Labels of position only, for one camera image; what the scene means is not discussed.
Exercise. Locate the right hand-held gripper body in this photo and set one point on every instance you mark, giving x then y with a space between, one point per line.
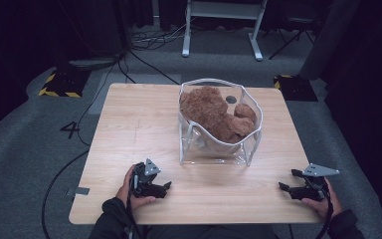
313 186

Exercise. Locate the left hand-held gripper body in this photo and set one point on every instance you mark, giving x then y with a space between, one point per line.
146 181

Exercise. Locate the clear plastic bag white trim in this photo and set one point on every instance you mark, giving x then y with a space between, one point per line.
219 146

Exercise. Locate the brown plush toy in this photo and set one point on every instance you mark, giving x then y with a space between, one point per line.
215 114

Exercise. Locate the person's right hand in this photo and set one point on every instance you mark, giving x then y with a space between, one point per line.
325 204

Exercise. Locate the person's left hand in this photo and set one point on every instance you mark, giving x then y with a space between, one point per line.
126 192

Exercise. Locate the grey tape strip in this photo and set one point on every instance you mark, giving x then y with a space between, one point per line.
79 191

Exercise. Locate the black yellow striped stand base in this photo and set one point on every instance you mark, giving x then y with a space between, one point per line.
64 83
295 88

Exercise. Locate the black tripod stand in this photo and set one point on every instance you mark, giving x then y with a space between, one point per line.
291 36

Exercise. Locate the white metal desk frame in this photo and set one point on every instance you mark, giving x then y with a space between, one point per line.
222 10

